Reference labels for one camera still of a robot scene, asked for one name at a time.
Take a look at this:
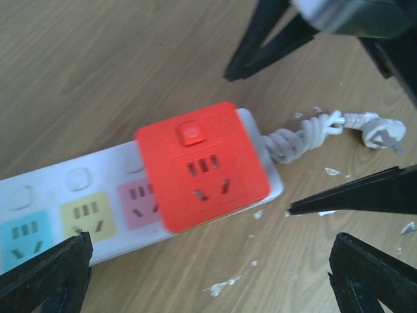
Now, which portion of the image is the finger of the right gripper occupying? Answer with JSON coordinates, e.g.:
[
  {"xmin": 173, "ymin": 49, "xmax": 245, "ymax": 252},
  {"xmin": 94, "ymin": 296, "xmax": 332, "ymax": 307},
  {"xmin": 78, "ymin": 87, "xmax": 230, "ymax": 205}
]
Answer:
[
  {"xmin": 289, "ymin": 165, "xmax": 416, "ymax": 215},
  {"xmin": 223, "ymin": 0, "xmax": 318, "ymax": 82}
]

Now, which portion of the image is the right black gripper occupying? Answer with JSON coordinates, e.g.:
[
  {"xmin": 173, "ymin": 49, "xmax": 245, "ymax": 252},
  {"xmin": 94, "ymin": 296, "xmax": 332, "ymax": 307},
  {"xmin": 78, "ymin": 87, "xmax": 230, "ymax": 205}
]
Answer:
[{"xmin": 358, "ymin": 24, "xmax": 417, "ymax": 107}]

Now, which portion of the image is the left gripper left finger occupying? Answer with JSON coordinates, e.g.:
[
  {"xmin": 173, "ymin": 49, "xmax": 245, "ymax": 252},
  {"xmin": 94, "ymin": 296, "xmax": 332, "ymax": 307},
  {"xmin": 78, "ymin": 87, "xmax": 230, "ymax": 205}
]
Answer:
[{"xmin": 1, "ymin": 231, "xmax": 93, "ymax": 312}]

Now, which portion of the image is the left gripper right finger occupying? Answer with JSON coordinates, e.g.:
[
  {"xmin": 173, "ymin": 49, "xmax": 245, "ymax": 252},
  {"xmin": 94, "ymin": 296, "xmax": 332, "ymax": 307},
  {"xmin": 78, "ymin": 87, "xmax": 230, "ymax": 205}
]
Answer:
[{"xmin": 328, "ymin": 232, "xmax": 416, "ymax": 312}]

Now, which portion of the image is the white power strip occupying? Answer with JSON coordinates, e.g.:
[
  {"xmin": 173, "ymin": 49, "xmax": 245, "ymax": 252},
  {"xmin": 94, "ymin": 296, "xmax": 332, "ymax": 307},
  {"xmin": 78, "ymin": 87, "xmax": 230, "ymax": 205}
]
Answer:
[{"xmin": 1, "ymin": 108, "xmax": 283, "ymax": 273}]

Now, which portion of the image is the red cube socket adapter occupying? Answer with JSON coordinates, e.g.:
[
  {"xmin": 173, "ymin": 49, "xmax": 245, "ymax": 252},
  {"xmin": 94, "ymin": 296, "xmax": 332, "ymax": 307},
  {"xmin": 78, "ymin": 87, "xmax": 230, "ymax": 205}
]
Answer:
[{"xmin": 134, "ymin": 102, "xmax": 270, "ymax": 233}]

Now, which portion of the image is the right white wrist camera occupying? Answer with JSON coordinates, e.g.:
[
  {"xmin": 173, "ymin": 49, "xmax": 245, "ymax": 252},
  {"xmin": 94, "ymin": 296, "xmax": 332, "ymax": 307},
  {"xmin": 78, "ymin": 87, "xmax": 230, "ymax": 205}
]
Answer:
[{"xmin": 291, "ymin": 0, "xmax": 416, "ymax": 38}]

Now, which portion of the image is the white coiled power cord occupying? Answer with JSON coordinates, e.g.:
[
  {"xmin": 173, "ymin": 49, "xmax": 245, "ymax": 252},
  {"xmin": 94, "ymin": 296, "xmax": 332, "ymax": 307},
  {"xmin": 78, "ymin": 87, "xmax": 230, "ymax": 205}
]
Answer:
[{"xmin": 260, "ymin": 110, "xmax": 407, "ymax": 164}]

